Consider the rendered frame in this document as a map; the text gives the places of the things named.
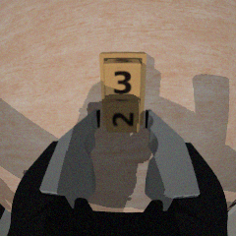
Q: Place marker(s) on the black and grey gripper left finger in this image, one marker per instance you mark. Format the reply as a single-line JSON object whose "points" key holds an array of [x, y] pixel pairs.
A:
{"points": [[62, 173]]}

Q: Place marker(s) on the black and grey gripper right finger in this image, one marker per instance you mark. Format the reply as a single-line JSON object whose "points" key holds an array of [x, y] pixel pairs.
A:
{"points": [[179, 177]]}

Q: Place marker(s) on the tan wooden number cube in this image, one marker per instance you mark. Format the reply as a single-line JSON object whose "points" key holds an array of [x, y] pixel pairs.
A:
{"points": [[122, 79], [122, 115]]}

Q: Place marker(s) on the brown wooden tray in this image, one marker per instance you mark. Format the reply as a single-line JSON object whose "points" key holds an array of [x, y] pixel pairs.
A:
{"points": [[104, 56]]}

